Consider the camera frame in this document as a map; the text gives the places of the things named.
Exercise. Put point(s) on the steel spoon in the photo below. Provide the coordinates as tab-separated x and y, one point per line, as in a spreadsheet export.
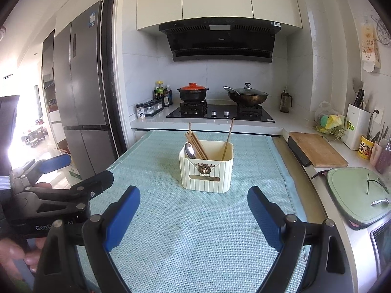
191	151

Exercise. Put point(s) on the white-label spice jar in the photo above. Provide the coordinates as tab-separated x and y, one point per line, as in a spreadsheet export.
140	112

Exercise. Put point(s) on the rack of spice jars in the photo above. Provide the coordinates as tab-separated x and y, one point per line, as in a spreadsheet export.
152	108

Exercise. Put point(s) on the black clay pot red lid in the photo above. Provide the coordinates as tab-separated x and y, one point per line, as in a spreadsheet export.
192	93

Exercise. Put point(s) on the dark shelving cabinet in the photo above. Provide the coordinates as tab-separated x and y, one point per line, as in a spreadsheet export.
49	67

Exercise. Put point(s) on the yellow green plastic bag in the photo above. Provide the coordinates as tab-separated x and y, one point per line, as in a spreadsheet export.
331	120

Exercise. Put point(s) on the green cutting board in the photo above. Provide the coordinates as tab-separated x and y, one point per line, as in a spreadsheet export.
348	195

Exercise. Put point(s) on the white knife block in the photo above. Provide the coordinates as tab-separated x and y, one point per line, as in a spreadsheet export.
356	128

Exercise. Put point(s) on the cream ribbed utensil holder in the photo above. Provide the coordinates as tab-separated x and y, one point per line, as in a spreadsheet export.
220	174

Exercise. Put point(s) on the grey refrigerator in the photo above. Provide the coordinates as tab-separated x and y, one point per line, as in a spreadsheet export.
82	97

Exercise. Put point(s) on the wok with glass lid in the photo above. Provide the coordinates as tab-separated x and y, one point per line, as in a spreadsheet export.
247	96

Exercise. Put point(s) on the person's left hand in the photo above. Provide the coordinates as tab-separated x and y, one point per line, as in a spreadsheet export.
10	251

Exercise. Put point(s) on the light blue woven mat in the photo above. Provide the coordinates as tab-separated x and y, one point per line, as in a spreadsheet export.
189	235

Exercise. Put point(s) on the dark glass pitcher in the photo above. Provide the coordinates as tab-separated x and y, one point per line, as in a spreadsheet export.
285	103

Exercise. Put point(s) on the yellow printed cup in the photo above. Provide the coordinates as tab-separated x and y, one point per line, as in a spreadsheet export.
365	148

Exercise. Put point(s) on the purple soap dispenser bottle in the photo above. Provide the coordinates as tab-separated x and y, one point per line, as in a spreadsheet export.
384	158

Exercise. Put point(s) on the cream printed hanging bag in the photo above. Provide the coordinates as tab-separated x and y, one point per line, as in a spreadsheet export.
370	45

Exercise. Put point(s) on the distant wooden furniture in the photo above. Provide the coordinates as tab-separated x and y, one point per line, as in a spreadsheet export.
33	134

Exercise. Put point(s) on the steel sink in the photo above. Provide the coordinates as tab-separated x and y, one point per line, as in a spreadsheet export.
381	241

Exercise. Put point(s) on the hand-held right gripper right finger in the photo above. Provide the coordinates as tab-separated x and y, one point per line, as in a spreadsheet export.
264	219

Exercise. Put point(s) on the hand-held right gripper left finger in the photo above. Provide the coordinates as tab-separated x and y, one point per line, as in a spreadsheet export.
122	219

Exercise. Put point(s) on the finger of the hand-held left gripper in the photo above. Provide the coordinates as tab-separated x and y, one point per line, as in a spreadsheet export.
56	162
97	181

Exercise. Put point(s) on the wooden cutting board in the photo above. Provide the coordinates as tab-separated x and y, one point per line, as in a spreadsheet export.
317	149

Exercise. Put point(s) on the black gas hob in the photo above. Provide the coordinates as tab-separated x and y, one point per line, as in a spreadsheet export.
220	114

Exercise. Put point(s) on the black range hood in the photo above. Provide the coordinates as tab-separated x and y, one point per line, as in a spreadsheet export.
220	42

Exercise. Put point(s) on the pink cup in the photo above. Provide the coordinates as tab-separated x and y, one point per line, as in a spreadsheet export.
375	154

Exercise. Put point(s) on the wooden chopstick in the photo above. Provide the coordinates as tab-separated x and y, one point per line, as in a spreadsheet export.
199	151
188	137
202	151
227	142
190	128

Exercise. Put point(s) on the white wall outlet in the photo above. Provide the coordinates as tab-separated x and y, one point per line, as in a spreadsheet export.
378	115

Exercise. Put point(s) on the dark sauce bottle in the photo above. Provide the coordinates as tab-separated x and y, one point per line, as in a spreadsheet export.
166	99

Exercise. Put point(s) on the yellow-cap sauce bottle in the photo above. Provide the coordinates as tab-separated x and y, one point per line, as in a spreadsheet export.
158	91

